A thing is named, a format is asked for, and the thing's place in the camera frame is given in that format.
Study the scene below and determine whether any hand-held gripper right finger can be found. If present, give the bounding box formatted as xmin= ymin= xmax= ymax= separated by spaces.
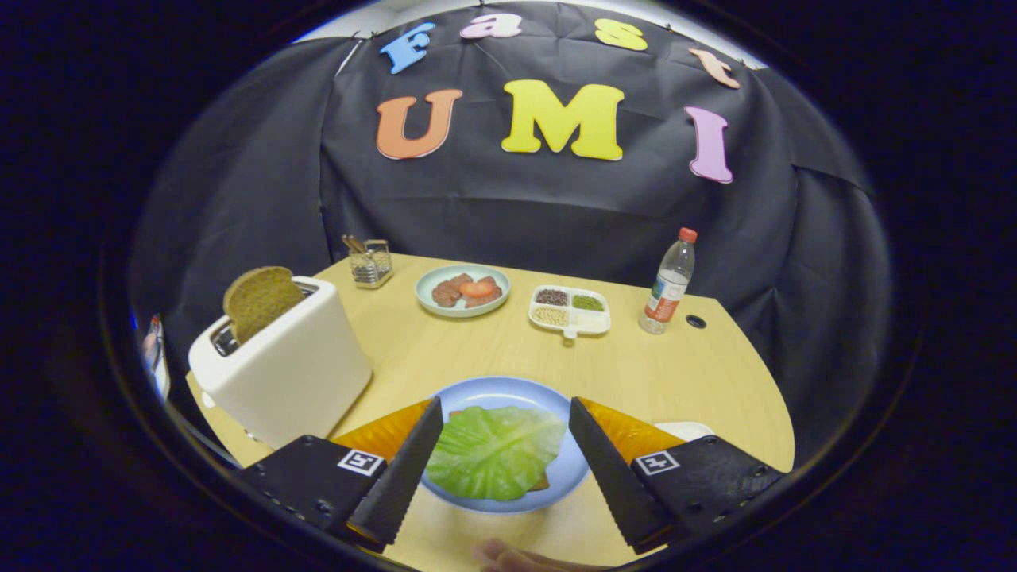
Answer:
xmin=568 ymin=396 xmax=786 ymax=555

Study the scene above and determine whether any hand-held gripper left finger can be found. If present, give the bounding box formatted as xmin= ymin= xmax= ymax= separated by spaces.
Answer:
xmin=238 ymin=396 xmax=444 ymax=549

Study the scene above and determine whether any green lettuce leaf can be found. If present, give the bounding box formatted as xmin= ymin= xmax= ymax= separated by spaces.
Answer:
xmin=426 ymin=405 xmax=567 ymax=502

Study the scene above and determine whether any brown toast slice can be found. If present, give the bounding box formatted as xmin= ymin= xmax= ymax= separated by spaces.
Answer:
xmin=222 ymin=266 xmax=306 ymax=346

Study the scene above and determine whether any toasted bread slice with ham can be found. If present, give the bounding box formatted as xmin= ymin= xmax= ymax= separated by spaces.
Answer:
xmin=449 ymin=409 xmax=551 ymax=492

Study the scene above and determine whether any white square plate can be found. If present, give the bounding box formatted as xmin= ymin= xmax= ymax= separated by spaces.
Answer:
xmin=653 ymin=421 xmax=716 ymax=443

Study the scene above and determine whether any blue round plate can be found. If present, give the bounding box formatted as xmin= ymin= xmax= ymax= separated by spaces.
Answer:
xmin=419 ymin=376 xmax=593 ymax=514

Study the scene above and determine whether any white toaster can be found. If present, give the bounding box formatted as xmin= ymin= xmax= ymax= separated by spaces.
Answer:
xmin=188 ymin=276 xmax=374 ymax=451

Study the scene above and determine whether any white divided tray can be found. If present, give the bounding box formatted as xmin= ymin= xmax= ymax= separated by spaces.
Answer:
xmin=528 ymin=284 xmax=613 ymax=340

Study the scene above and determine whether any pale green plate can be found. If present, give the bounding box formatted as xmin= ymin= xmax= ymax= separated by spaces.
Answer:
xmin=415 ymin=265 xmax=512 ymax=319

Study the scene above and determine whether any clear plastic water bottle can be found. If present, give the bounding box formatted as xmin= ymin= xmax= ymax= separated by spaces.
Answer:
xmin=638 ymin=227 xmax=698 ymax=335

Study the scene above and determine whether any black backdrop cloth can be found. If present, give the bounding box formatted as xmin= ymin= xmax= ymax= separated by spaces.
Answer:
xmin=127 ymin=0 xmax=895 ymax=470

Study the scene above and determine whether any wire mesh holder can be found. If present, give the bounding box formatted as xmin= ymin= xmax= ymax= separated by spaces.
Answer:
xmin=350 ymin=239 xmax=394 ymax=290

